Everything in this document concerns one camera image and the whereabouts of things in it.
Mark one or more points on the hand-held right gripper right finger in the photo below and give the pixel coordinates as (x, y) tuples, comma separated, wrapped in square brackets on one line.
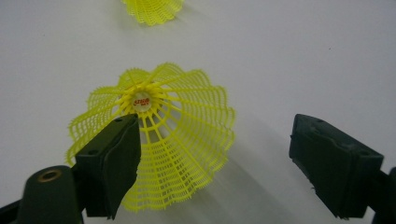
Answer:
[(336, 168)]

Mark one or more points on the yellow plastic shuttlecock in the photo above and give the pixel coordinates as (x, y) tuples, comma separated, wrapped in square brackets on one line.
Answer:
[(152, 12), (186, 140)]

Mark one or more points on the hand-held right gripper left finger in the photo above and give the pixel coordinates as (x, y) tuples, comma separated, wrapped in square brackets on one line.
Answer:
[(109, 165)]

